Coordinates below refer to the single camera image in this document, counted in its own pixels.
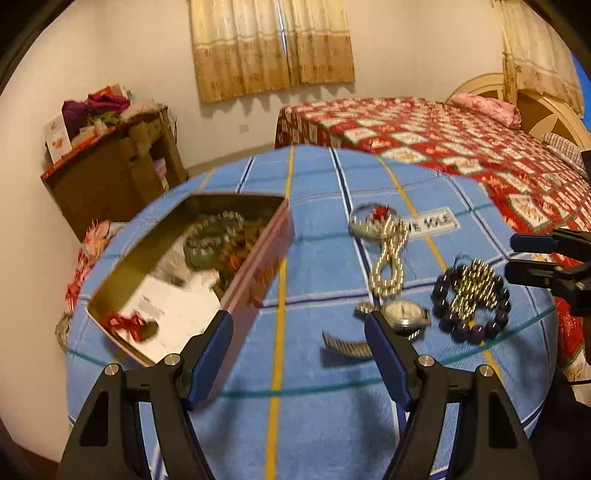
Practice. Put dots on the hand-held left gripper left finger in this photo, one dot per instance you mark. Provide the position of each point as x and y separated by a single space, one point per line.
210 364

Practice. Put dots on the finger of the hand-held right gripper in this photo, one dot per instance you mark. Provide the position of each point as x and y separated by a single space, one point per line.
531 273
531 243

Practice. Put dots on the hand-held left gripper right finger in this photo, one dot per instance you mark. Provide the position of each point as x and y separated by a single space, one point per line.
388 360

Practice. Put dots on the silver wristwatch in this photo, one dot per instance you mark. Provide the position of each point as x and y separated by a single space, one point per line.
406 314

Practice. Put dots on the green jade bangle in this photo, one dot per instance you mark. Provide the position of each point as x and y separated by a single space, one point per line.
191 249

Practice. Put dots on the pink rectangular tin box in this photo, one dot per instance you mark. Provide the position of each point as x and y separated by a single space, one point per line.
272 258

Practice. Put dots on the silver bangle with red charm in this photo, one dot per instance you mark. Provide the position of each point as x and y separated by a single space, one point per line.
358 226

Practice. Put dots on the printed paper leaflet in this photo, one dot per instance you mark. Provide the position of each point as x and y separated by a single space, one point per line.
184 318

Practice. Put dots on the blue checked tablecloth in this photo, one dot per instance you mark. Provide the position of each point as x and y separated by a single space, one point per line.
314 406

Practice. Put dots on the striped pillow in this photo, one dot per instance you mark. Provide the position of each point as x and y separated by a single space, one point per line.
565 147

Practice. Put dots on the pink floral pillow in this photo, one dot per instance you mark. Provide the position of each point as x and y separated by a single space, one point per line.
489 106

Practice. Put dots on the woven straw bag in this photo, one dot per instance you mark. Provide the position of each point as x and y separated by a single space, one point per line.
62 332

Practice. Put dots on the cream wooden headboard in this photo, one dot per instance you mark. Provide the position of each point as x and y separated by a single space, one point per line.
480 85

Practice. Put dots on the pile of clothes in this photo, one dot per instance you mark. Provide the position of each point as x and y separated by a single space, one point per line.
92 235

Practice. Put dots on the beige patterned side curtain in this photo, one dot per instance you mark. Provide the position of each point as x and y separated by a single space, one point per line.
535 55

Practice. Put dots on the pink box in desk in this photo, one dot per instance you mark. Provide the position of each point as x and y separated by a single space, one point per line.
160 174

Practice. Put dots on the brown wooden desk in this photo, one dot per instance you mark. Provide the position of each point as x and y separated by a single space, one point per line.
101 184

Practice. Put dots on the red flat box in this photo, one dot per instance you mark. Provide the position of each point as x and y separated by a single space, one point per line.
60 167

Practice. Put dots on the pink quilted cloth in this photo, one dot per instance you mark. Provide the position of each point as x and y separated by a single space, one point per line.
141 110

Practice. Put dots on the white upright cardboard box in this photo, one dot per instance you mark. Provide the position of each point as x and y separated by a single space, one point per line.
57 138

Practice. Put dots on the magenta cloth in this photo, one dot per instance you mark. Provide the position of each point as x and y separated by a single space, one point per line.
108 102

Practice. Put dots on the purple cloth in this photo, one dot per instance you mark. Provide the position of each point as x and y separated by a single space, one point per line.
76 115

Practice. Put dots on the white and red cardboard box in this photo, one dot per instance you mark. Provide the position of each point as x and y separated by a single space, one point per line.
113 90

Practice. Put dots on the beige patterned window curtain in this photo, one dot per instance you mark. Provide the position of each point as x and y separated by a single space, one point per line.
240 46

